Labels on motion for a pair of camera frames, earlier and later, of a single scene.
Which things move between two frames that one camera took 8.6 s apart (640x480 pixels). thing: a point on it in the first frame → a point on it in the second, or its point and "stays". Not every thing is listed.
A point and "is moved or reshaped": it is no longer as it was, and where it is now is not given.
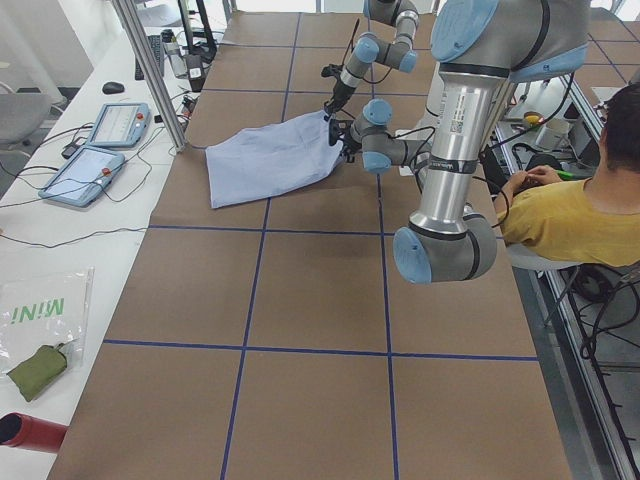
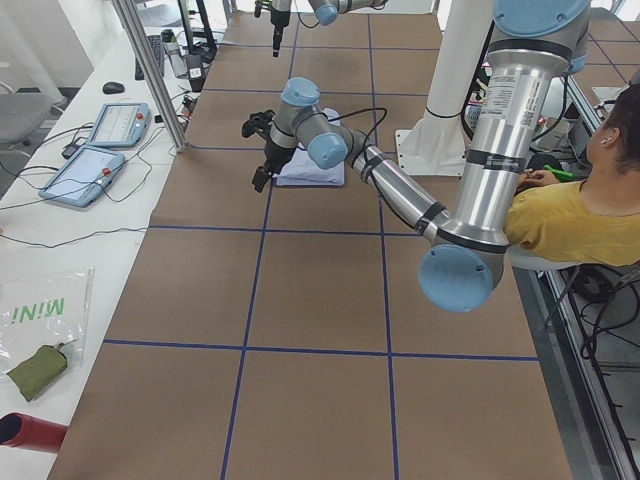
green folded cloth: [38, 369] stays
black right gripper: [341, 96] → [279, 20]
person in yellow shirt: [596, 221] stays
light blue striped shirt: [266, 160] is moved or reshaped
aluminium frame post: [153, 72] stays
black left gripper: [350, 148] → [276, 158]
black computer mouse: [113, 88] stays
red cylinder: [31, 432] stays
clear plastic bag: [44, 307] stays
